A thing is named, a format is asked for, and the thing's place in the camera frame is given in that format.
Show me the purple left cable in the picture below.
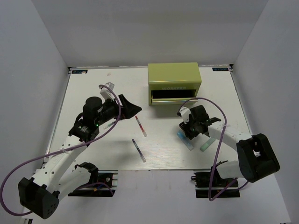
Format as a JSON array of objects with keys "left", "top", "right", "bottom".
[{"left": 0, "top": 84, "right": 123, "bottom": 216}]

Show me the corner label sticker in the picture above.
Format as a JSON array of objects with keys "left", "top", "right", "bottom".
[
  {"left": 212, "top": 67, "right": 229, "bottom": 71},
  {"left": 71, "top": 70, "right": 88, "bottom": 74}
]

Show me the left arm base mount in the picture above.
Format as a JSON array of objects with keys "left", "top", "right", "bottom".
[{"left": 68, "top": 171, "right": 118, "bottom": 197}]

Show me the green eraser stick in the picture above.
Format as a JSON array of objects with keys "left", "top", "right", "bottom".
[{"left": 200, "top": 138, "right": 216, "bottom": 152}]

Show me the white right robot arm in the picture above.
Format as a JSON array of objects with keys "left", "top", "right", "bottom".
[{"left": 178, "top": 105, "right": 280, "bottom": 186}]

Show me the purple cable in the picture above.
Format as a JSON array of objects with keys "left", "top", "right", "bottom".
[
  {"left": 0, "top": 84, "right": 123, "bottom": 216},
  {"left": 177, "top": 97, "right": 250, "bottom": 202}
]

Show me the green metal tool chest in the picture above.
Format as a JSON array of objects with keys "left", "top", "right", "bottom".
[{"left": 148, "top": 62, "right": 202, "bottom": 105}]

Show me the left corner label sticker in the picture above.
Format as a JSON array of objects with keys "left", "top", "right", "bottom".
[{"left": 71, "top": 70, "right": 88, "bottom": 74}]

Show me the green refill pen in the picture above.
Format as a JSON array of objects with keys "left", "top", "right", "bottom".
[{"left": 103, "top": 120, "right": 116, "bottom": 130}]

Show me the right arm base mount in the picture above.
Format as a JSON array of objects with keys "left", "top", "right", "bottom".
[{"left": 190, "top": 172, "right": 240, "bottom": 198}]

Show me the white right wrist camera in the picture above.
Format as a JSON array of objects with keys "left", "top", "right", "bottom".
[{"left": 177, "top": 106, "right": 191, "bottom": 124}]

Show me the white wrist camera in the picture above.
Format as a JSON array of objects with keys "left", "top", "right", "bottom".
[
  {"left": 177, "top": 106, "right": 191, "bottom": 124},
  {"left": 99, "top": 82, "right": 115, "bottom": 100}
]

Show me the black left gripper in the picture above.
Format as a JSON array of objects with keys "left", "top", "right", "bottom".
[{"left": 95, "top": 95, "right": 142, "bottom": 126}]

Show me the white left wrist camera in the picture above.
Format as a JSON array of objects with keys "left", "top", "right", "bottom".
[{"left": 99, "top": 82, "right": 115, "bottom": 100}]

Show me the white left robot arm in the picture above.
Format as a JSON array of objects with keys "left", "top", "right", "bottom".
[{"left": 18, "top": 94, "right": 142, "bottom": 219}]

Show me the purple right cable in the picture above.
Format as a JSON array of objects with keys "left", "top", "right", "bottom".
[{"left": 177, "top": 97, "right": 250, "bottom": 202}]

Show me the red refill pen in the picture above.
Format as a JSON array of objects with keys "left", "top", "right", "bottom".
[{"left": 135, "top": 115, "right": 147, "bottom": 137}]

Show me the blue cap marker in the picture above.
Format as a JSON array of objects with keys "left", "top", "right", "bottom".
[{"left": 177, "top": 131, "right": 193, "bottom": 151}]

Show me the right corner label sticker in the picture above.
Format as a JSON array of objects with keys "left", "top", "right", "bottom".
[{"left": 212, "top": 67, "right": 229, "bottom": 71}]

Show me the blue refill pen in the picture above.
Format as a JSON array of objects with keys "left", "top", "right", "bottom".
[{"left": 132, "top": 139, "right": 146, "bottom": 163}]

